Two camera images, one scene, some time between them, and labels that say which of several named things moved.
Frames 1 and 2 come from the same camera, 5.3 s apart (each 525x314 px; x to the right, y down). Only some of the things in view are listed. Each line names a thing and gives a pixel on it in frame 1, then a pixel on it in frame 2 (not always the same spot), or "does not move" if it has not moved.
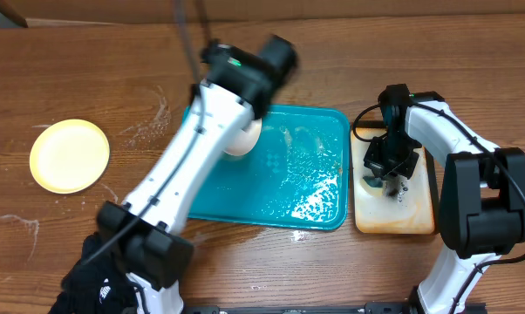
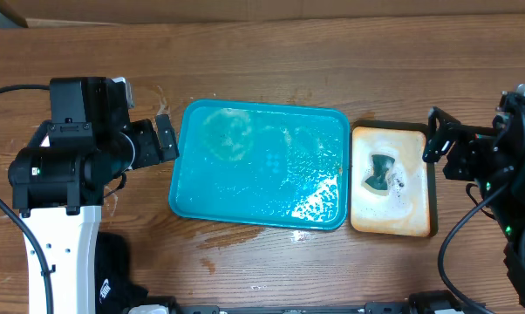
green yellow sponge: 374,186 does not move
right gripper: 373,162 → 473,146
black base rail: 317,308 does not move
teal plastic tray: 297,176 does not move
